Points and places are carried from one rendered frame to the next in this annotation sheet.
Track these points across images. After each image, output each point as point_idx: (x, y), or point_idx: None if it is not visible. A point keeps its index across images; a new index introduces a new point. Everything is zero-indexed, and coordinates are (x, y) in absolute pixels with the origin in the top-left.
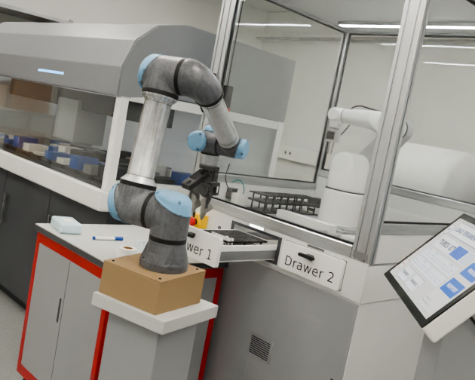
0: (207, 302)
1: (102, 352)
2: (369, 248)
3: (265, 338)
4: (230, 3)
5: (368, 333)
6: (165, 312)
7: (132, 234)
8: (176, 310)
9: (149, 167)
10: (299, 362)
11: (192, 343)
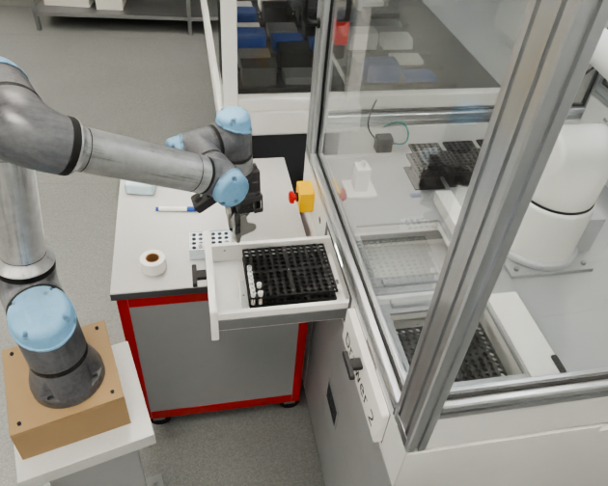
0: (145, 422)
1: (135, 363)
2: (409, 432)
3: (335, 399)
4: None
5: None
6: (46, 451)
7: None
8: (71, 445)
9: (13, 254)
10: (350, 465)
11: (135, 455)
